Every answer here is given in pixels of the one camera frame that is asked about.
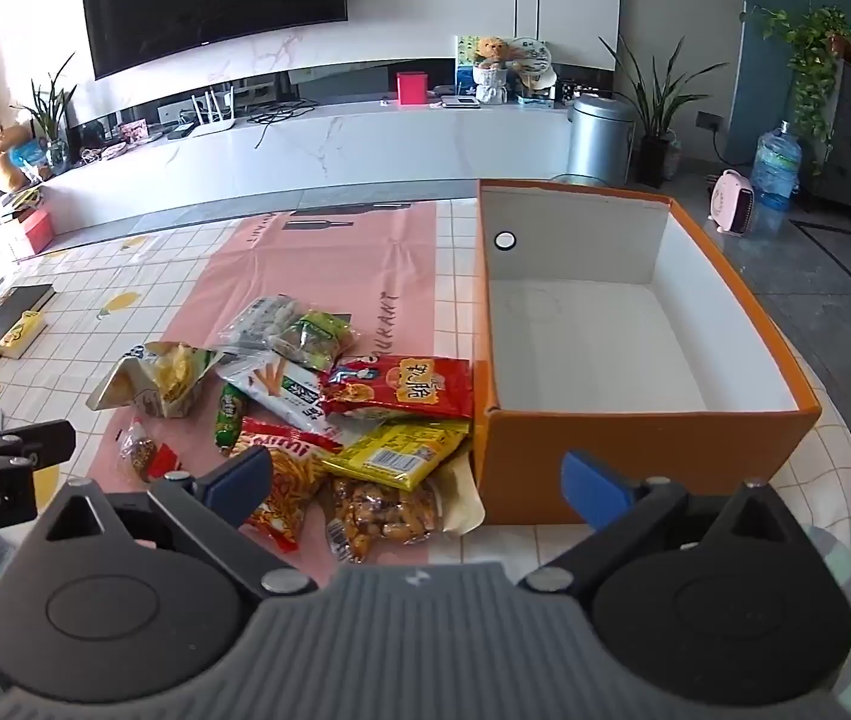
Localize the potted plant in black pot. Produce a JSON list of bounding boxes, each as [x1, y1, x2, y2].
[[598, 34, 727, 188]]

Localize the pink printed table mat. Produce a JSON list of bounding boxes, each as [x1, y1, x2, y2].
[[84, 199, 487, 567]]

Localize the plant in glass vase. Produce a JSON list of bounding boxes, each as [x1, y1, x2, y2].
[[13, 52, 77, 173]]

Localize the clear packet of white balls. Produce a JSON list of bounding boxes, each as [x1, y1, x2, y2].
[[217, 295, 308, 352]]

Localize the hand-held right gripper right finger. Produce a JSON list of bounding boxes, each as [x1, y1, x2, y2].
[[517, 451, 817, 601]]

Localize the small green snack packet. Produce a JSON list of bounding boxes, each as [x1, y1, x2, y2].
[[214, 382, 248, 457]]

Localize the silver trash can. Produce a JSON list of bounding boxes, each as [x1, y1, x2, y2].
[[567, 94, 635, 185]]

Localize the pink storage box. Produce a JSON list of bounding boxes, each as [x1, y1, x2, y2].
[[9, 210, 53, 254]]

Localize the yellow stuffed toy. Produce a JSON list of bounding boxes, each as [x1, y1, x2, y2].
[[0, 124, 32, 192]]

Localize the black curved television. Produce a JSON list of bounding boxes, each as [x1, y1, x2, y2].
[[79, 0, 349, 81]]

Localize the small yellow box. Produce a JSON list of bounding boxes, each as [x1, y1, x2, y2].
[[0, 311, 47, 359]]

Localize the round paper fan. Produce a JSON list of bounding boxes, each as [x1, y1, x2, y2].
[[508, 37, 558, 87]]

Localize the small clear red snack packet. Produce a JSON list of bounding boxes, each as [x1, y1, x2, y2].
[[118, 420, 185, 482]]

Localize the white router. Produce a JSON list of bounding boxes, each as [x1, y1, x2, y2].
[[184, 88, 250, 137]]

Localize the yellow snack packet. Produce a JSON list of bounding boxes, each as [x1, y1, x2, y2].
[[320, 420, 472, 494]]

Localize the green clear snack packet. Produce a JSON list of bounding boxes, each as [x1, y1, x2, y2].
[[274, 310, 356, 374]]

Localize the clear peanut packet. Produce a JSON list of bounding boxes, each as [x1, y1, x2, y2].
[[326, 476, 443, 563]]

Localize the blue water jug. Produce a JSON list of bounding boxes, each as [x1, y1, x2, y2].
[[751, 120, 803, 212]]

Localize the blue picture card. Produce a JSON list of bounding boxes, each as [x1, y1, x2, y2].
[[456, 34, 481, 87]]

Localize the orange stick snack packet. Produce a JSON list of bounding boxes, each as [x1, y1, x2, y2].
[[234, 418, 331, 554]]

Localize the orange cardboard box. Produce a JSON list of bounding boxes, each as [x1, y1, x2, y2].
[[471, 178, 823, 527]]

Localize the tan paper bag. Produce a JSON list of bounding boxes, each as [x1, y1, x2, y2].
[[436, 456, 488, 535]]

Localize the pale yellow chip bag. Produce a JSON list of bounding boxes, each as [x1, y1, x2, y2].
[[86, 341, 221, 421]]

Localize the hanging green vine plant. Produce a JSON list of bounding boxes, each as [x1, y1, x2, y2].
[[741, 4, 851, 173]]

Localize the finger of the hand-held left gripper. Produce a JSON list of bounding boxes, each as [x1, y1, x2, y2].
[[0, 420, 77, 470]]

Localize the pink space heater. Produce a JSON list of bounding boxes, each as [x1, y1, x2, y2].
[[706, 169, 760, 237]]

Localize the teddy bear bouquet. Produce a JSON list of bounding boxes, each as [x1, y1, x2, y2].
[[471, 36, 513, 104]]

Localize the white stick snack packet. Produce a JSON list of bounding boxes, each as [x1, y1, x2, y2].
[[217, 358, 340, 437]]

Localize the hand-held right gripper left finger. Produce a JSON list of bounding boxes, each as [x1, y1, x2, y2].
[[20, 446, 319, 601]]

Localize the white marble tv cabinet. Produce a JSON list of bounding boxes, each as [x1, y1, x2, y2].
[[0, 101, 573, 256]]

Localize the black cables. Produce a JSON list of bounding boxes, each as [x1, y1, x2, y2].
[[249, 101, 317, 125]]

